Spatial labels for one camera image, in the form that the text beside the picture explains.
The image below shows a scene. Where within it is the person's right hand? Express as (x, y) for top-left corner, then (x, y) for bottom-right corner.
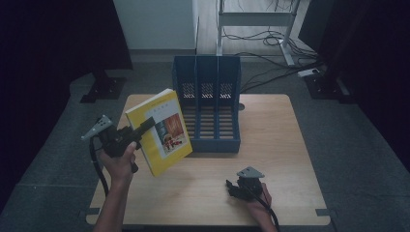
(244, 182), (274, 224)

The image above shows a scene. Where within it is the white power strip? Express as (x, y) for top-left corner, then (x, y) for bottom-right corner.
(296, 68), (321, 78)

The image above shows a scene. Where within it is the black stand base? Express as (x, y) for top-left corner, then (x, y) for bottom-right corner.
(304, 72), (356, 104)
(79, 69), (128, 104)

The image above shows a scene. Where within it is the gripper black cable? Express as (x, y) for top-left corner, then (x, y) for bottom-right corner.
(247, 186), (281, 232)
(89, 136), (111, 198)

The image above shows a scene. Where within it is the tangle of black floor cables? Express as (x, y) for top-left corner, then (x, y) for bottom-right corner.
(221, 0), (325, 95)

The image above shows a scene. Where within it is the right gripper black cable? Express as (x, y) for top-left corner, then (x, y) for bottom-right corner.
(247, 186), (281, 232)

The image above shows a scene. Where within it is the white wall panel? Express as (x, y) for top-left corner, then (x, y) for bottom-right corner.
(112, 0), (199, 51)

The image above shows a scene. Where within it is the dark curtain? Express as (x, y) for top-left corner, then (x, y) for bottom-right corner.
(297, 0), (410, 172)
(0, 0), (134, 212)

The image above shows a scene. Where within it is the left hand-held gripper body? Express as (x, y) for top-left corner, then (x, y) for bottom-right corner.
(80, 114), (144, 159)

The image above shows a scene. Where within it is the blue three-slot file rack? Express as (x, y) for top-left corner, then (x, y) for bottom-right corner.
(171, 55), (243, 154)

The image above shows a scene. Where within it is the yellow book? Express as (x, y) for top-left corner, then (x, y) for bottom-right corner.
(125, 88), (194, 178)

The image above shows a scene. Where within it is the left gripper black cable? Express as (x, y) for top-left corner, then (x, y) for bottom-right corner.
(89, 136), (111, 198)

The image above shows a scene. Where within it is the white metal desk frame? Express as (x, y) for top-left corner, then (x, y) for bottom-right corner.
(216, 0), (303, 68)

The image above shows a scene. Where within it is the person's left hand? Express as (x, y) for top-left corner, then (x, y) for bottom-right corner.
(98, 141), (139, 189)

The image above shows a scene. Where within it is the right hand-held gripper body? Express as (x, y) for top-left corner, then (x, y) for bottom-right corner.
(232, 165), (266, 203)

